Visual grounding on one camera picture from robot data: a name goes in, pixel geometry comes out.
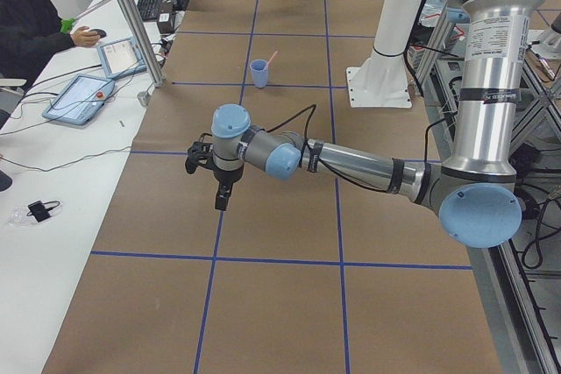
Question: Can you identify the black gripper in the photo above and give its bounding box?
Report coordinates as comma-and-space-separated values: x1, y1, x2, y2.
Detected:
213, 167, 244, 210

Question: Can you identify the pink chopstick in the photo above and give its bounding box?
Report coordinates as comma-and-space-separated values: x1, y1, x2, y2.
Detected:
265, 50, 279, 70

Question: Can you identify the light blue plastic cup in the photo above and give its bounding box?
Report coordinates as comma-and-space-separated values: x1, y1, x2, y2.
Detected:
250, 59, 269, 88

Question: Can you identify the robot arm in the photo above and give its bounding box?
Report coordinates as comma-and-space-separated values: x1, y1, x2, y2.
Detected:
208, 0, 545, 248

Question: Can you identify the operator's hand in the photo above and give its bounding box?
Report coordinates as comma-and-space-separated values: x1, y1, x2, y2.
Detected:
70, 26, 101, 47

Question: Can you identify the black keyboard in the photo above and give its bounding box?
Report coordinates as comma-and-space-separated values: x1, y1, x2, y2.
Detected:
137, 0, 161, 21

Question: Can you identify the teach pendant far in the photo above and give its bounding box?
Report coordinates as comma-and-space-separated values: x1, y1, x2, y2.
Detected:
96, 37, 146, 80

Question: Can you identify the teach pendant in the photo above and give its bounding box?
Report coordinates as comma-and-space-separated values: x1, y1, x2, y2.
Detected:
42, 74, 116, 126
96, 37, 146, 80

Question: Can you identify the black computer mouse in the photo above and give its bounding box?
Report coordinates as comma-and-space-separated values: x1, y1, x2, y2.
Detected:
90, 28, 107, 39

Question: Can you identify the teach pendant near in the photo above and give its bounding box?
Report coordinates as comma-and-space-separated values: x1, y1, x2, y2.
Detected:
42, 74, 116, 126

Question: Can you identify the seated person in black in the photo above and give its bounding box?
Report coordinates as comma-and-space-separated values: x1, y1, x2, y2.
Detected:
1, 0, 75, 90

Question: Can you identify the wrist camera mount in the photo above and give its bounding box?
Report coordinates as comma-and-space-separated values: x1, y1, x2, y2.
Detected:
185, 132, 215, 174

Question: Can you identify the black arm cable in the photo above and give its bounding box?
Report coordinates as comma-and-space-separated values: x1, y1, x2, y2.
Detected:
266, 103, 391, 194

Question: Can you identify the aluminium frame post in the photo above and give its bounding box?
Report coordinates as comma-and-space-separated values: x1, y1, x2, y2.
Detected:
117, 0, 164, 88

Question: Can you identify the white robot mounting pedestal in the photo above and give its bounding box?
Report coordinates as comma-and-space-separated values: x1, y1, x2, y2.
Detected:
346, 0, 422, 109

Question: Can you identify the small black device with cable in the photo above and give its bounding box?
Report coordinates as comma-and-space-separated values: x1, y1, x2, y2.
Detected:
27, 201, 60, 222

